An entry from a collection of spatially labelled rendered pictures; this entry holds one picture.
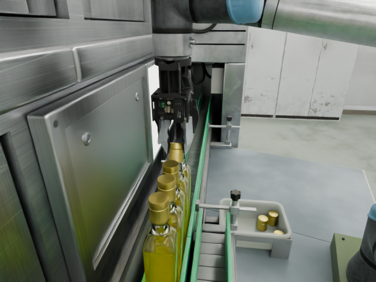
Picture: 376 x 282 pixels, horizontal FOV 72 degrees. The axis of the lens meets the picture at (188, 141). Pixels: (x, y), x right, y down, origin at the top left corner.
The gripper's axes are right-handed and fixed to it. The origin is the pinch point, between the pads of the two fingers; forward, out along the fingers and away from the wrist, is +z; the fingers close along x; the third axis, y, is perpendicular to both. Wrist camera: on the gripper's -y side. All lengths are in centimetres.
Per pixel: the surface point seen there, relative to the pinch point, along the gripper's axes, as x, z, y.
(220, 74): 10, 1, -100
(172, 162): 0.1, 0.3, 7.0
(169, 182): 1.0, 0.3, 14.4
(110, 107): -12.7, -10.5, 4.8
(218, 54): 8, -11, -90
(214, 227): 9.8, 28.1, -5.2
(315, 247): 43, 42, -15
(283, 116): 119, 114, -367
